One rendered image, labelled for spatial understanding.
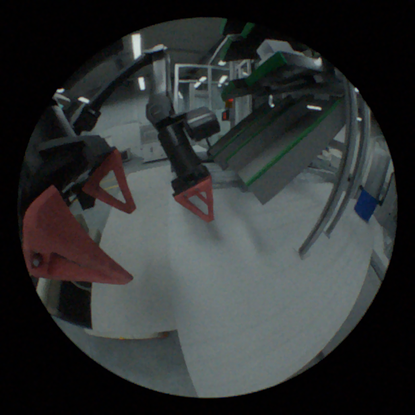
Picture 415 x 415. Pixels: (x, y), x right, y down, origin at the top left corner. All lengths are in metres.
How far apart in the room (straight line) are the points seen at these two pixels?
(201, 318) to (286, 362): 0.17
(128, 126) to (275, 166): 8.79
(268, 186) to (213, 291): 0.18
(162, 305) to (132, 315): 0.06
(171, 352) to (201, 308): 0.95
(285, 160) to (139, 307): 0.31
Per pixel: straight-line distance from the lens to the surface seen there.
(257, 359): 0.24
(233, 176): 0.50
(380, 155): 0.96
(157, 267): 0.26
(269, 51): 0.25
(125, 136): 8.84
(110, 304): 0.28
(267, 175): 0.15
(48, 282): 0.71
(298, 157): 0.18
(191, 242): 0.28
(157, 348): 1.17
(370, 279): 0.81
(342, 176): 0.25
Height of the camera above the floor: 1.07
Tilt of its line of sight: 35 degrees down
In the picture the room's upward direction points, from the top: straight up
